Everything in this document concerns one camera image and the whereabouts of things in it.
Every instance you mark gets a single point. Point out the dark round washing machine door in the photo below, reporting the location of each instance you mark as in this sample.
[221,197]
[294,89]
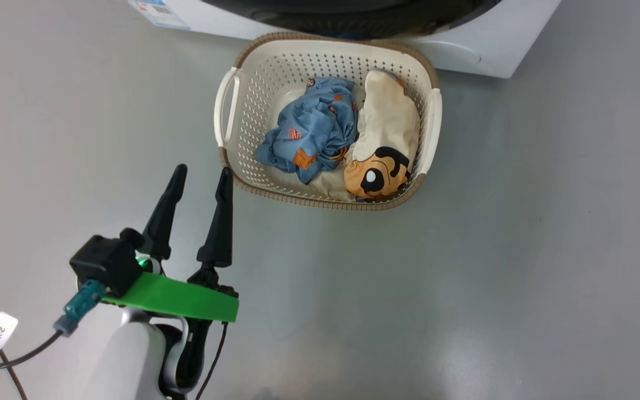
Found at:
[353,19]

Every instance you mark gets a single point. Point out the blue white energy label sticker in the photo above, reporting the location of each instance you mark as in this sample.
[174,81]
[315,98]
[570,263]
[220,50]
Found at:
[159,12]

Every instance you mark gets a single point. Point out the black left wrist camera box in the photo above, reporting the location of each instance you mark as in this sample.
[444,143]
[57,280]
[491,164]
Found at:
[106,261]

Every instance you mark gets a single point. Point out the cream perforated laundry basket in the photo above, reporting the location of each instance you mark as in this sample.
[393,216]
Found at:
[253,111]

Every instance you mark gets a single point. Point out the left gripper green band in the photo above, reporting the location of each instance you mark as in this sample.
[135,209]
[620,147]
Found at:
[186,300]

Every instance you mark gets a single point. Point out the blue patterned garment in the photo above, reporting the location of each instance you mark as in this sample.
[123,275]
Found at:
[314,128]

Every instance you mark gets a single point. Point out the cream garment with cartoon face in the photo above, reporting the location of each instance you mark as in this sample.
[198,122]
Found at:
[386,122]

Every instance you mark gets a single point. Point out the white washing machine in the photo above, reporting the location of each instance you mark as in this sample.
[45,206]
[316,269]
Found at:
[464,44]

